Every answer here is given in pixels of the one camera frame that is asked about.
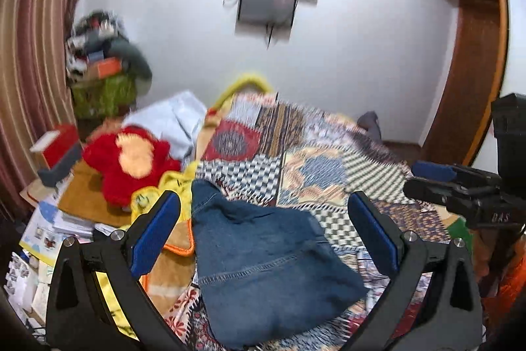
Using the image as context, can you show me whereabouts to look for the dark box under television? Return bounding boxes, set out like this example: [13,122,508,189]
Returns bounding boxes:
[236,0,299,29]

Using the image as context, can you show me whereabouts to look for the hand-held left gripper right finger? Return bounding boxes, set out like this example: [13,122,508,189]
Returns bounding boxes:
[341,190,483,351]

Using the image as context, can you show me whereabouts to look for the patchwork blanket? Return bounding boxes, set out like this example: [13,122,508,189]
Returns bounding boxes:
[164,92,453,351]

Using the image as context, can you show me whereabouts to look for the pile of small boxes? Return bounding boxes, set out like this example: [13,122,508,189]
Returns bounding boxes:
[6,250,56,323]

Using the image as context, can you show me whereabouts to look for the stack of papers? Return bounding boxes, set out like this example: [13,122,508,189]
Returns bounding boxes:
[18,195,99,265]

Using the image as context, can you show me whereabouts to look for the green cloth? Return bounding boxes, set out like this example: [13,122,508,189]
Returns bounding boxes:
[71,73,138,119]

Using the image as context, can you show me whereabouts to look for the light blue cloth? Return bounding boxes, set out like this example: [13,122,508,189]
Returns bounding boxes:
[123,90,208,160]

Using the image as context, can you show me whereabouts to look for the wooden door frame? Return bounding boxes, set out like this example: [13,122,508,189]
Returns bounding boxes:
[417,0,514,166]

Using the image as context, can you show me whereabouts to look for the yellow fluffy cloth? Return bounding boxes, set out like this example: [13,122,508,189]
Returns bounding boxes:
[211,72,275,117]

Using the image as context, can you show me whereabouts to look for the red box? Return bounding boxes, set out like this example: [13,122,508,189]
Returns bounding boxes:
[30,124,81,171]

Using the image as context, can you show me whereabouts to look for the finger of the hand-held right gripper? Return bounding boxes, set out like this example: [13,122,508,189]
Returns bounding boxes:
[403,177,461,210]
[412,161,465,181]

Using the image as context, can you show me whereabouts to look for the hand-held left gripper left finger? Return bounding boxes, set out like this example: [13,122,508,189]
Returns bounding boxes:
[45,190,194,351]

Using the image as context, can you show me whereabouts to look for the pile of clutter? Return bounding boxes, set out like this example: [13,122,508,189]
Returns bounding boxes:
[66,9,154,88]

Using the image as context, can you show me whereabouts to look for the blue denim jeans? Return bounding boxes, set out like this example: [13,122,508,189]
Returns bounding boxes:
[190,179,368,349]

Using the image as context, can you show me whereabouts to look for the striped curtain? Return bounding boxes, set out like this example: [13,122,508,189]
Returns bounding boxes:
[0,0,103,212]

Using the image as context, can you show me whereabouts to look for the tan blanket orange trim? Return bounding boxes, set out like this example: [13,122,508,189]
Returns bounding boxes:
[58,162,197,314]

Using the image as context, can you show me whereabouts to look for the floral printed sheet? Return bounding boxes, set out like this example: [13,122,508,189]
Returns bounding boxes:
[164,281,223,351]

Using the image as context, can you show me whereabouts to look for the red plush toy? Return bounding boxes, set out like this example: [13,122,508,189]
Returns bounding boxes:
[82,125,181,208]

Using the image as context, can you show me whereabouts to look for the yellow printed cloth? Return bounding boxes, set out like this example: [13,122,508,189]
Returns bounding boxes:
[94,162,198,339]

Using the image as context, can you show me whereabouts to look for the grey bag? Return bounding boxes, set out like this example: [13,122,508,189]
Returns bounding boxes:
[357,110,385,142]

